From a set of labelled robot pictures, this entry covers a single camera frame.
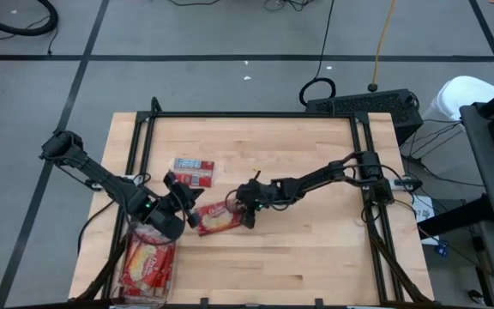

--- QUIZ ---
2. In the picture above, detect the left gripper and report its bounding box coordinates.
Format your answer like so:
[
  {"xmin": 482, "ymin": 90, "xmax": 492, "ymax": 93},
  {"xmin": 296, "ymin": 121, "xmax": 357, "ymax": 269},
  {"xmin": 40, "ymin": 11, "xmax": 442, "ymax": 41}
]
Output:
[{"xmin": 146, "ymin": 171, "xmax": 205, "ymax": 241}]

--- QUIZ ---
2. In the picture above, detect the clear plastic basket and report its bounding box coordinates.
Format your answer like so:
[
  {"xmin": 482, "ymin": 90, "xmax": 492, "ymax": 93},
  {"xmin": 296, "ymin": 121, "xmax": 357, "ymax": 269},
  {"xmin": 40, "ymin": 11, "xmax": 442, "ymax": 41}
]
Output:
[{"xmin": 111, "ymin": 221, "xmax": 179, "ymax": 308}]

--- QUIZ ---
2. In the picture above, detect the black computer case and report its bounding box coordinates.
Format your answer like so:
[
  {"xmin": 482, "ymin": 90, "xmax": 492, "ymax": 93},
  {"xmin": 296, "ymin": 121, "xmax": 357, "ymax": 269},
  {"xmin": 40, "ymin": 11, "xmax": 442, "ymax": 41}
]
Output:
[{"xmin": 304, "ymin": 88, "xmax": 425, "ymax": 146}]

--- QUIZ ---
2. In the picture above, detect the white paper sheet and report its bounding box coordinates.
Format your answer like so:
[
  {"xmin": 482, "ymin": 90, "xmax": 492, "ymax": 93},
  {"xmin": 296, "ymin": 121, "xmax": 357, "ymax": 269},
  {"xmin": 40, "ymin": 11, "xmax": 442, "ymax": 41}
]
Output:
[{"xmin": 410, "ymin": 195, "xmax": 436, "ymax": 225}]

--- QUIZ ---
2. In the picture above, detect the black stand beam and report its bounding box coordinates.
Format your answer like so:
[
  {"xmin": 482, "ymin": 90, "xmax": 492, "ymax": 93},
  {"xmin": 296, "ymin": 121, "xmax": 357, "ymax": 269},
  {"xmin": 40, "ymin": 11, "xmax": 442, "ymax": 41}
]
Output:
[{"xmin": 417, "ymin": 193, "xmax": 494, "ymax": 240}]

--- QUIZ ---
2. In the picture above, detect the white plastic bin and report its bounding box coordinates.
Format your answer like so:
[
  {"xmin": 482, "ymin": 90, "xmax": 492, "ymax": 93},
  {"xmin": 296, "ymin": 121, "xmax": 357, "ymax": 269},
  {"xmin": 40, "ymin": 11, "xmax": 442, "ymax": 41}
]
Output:
[{"xmin": 428, "ymin": 75, "xmax": 494, "ymax": 122}]

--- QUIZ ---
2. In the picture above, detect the grey equipment cart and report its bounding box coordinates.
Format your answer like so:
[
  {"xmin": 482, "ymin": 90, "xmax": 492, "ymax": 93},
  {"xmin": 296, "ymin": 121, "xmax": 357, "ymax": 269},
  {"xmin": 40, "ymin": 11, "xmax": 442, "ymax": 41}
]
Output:
[{"xmin": 459, "ymin": 101, "xmax": 494, "ymax": 227}]

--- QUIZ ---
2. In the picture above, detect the black metal table frame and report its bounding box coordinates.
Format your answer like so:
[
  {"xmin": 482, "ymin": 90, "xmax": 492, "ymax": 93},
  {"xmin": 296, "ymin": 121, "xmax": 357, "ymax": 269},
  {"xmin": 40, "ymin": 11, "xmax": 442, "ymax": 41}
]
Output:
[{"xmin": 69, "ymin": 96, "xmax": 436, "ymax": 309}]

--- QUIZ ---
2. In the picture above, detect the black looped floor cable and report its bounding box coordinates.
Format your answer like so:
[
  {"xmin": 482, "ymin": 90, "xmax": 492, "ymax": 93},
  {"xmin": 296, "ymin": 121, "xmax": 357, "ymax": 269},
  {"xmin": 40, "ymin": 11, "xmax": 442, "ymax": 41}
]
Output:
[{"xmin": 298, "ymin": 0, "xmax": 338, "ymax": 108}]

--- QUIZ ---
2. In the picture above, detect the yellow hanging cable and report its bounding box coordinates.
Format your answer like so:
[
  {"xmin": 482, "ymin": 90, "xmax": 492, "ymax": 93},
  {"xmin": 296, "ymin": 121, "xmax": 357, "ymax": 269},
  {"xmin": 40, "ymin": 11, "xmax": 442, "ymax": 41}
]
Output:
[{"xmin": 366, "ymin": 0, "xmax": 398, "ymax": 94}]

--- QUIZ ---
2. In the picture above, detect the thick black hose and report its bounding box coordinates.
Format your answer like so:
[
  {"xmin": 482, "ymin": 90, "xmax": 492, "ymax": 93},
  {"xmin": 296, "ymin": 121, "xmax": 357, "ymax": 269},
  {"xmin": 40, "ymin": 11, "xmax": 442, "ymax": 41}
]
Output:
[{"xmin": 0, "ymin": 0, "xmax": 58, "ymax": 37}]

